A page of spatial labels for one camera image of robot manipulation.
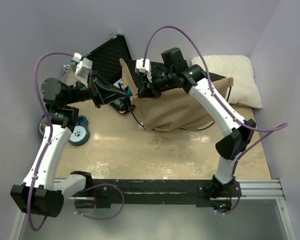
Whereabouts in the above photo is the green blue poker chip roll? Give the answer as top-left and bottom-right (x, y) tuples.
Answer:
(110, 99), (128, 114)

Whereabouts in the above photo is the teal plastic clip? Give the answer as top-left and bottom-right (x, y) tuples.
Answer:
(127, 86), (138, 97)

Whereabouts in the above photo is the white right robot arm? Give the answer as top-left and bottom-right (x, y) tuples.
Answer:
(120, 47), (256, 197)

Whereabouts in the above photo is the orange and teal toy block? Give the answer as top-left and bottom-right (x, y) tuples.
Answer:
(70, 59), (78, 66)

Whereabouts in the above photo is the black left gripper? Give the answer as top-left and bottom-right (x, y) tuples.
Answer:
(65, 70), (127, 109)

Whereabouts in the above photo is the white playing card deck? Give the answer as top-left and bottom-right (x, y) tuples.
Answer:
(113, 78), (129, 92)

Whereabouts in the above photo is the white fluffy pillow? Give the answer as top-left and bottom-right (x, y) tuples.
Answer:
(191, 55), (263, 109)

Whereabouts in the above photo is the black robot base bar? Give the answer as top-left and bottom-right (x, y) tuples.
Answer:
(73, 179), (242, 208)

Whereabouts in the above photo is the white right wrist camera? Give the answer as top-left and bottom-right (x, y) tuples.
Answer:
(135, 58), (152, 80)

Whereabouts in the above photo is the teal double pet bowl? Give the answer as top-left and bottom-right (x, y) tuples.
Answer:
(39, 115), (90, 149)

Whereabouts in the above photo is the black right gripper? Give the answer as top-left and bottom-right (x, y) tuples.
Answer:
(139, 68), (176, 99)

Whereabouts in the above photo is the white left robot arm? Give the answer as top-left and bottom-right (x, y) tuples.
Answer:
(10, 72), (127, 218)

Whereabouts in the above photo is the beige fabric pet tent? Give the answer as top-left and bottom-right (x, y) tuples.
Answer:
(118, 57), (235, 132)

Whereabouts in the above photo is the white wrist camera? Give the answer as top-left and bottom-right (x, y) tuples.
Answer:
(135, 58), (152, 80)
(72, 52), (93, 87)

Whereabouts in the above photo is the black poker chip case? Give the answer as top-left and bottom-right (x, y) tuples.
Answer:
(82, 33), (141, 116)

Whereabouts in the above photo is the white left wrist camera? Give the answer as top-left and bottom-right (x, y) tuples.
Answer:
(72, 52), (93, 87)

